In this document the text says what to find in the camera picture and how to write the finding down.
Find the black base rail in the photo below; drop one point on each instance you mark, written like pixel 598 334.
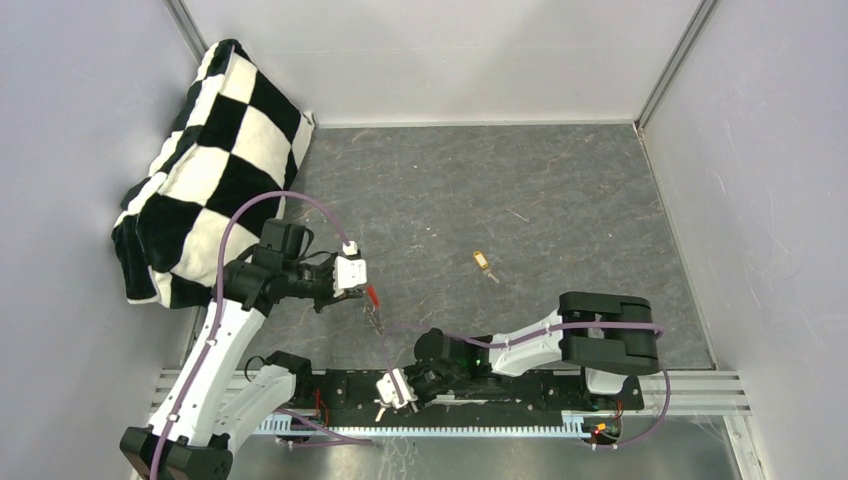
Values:
pixel 538 398

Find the right electronics board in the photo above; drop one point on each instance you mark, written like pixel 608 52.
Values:
pixel 607 432

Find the left electronics board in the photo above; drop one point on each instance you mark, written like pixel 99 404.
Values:
pixel 315 413

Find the red key tag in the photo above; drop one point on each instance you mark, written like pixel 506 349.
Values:
pixel 371 291

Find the silver key on yellow tag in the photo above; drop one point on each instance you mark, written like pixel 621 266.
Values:
pixel 489 274

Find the white toothed cable duct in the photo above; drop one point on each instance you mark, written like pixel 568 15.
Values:
pixel 568 427

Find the black white checkered pillow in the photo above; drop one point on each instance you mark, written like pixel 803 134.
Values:
pixel 236 136

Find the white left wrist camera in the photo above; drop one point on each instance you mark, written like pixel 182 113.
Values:
pixel 349 270

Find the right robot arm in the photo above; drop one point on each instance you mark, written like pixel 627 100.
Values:
pixel 611 338

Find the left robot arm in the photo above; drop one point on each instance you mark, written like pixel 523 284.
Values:
pixel 196 433

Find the electronics board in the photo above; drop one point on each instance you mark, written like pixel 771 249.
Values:
pixel 607 432
pixel 315 413

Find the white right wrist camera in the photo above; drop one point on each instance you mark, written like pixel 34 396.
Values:
pixel 394 391

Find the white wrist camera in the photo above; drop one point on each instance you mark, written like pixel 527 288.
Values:
pixel 349 270
pixel 394 391

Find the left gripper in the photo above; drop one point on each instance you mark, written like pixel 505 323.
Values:
pixel 330 297

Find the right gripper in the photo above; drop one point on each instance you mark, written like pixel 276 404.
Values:
pixel 422 400

